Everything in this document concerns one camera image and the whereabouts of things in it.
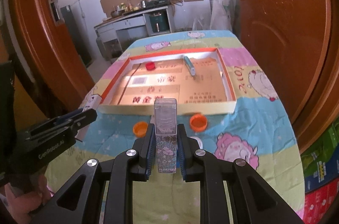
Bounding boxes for white hello kitty box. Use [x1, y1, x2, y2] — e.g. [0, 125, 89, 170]
[74, 94, 102, 142]

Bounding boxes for orange bottle cap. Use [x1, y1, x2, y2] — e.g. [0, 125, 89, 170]
[133, 121, 148, 138]
[189, 114, 208, 133]

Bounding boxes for clear floral perfume bottle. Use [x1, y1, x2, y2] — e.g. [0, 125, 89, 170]
[154, 98, 178, 174]

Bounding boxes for red bottle cap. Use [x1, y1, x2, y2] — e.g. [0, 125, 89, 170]
[145, 62, 156, 71]

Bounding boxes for white round cap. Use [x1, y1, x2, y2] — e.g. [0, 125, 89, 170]
[191, 136, 203, 149]

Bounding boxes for person's left hand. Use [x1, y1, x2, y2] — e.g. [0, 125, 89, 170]
[1, 174, 52, 223]

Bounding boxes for cartoon sheep tablecloth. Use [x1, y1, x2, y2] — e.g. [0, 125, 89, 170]
[46, 30, 305, 223]

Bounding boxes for shallow orange-rimmed cardboard tray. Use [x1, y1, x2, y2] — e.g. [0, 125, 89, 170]
[98, 48, 237, 115]

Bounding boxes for kitchen counter cabinet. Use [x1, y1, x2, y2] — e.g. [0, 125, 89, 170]
[94, 5, 175, 61]

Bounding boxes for dark refrigerator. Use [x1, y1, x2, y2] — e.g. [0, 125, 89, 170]
[60, 5, 92, 67]

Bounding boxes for stacked colourful cartons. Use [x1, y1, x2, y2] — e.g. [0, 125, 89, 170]
[301, 119, 338, 223]

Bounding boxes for green air fryer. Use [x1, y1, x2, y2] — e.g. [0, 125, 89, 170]
[149, 12, 170, 33]

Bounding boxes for black gas stove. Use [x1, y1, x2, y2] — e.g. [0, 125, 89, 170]
[145, 0, 171, 8]

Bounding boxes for white plastic sack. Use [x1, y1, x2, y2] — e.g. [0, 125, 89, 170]
[193, 0, 234, 31]

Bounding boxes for brown wooden door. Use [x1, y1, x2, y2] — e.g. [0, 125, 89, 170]
[240, 0, 338, 151]

